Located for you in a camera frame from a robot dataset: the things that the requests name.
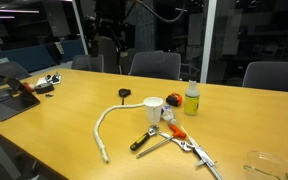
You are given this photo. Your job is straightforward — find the clear plastic water bottle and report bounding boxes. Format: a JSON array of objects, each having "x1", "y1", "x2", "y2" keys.
[{"x1": 161, "y1": 105, "x2": 177, "y2": 125}]

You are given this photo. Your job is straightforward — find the white bottle yellow label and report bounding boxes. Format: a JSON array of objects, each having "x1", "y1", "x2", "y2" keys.
[{"x1": 184, "y1": 80, "x2": 200, "y2": 116}]

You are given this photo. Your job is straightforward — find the white paper cup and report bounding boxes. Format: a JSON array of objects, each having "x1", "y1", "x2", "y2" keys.
[{"x1": 143, "y1": 97, "x2": 164, "y2": 124}]

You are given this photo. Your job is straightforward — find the grey chair centre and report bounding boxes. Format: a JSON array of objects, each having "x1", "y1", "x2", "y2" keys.
[{"x1": 129, "y1": 51, "x2": 181, "y2": 80}]

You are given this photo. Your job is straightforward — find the orange black tape measure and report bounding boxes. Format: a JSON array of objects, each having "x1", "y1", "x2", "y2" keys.
[{"x1": 166, "y1": 93, "x2": 182, "y2": 107}]

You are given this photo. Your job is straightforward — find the silver pliers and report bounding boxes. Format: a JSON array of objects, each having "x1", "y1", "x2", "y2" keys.
[{"x1": 159, "y1": 131, "x2": 192, "y2": 152}]

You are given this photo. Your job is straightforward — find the grey chair left back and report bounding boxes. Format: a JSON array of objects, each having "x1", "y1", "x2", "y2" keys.
[{"x1": 71, "y1": 54, "x2": 104, "y2": 72}]

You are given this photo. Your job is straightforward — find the small black object on table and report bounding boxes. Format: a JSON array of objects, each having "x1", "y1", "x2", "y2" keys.
[{"x1": 45, "y1": 94, "x2": 54, "y2": 98}]

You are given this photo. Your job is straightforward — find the black case on table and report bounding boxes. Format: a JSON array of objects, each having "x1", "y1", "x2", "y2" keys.
[{"x1": 35, "y1": 83, "x2": 54, "y2": 94}]

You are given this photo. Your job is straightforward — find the white window pillar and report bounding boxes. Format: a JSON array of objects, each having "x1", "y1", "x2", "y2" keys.
[{"x1": 200, "y1": 0, "x2": 217, "y2": 83}]

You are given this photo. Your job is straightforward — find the dark grey laptop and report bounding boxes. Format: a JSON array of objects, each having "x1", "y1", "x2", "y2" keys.
[{"x1": 0, "y1": 75, "x2": 40, "y2": 121}]

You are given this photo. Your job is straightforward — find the grey chair far left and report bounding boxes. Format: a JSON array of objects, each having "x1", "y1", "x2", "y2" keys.
[{"x1": 0, "y1": 61, "x2": 30, "y2": 86}]

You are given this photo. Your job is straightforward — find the black mouse with cable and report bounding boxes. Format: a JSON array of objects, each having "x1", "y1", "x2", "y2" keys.
[{"x1": 118, "y1": 88, "x2": 131, "y2": 99}]

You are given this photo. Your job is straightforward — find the orange handled metal tool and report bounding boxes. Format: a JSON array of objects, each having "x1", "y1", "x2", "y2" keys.
[{"x1": 137, "y1": 124, "x2": 186, "y2": 158}]

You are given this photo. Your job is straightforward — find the white rope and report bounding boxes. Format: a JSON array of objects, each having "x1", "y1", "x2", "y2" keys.
[{"x1": 93, "y1": 102, "x2": 146, "y2": 164}]

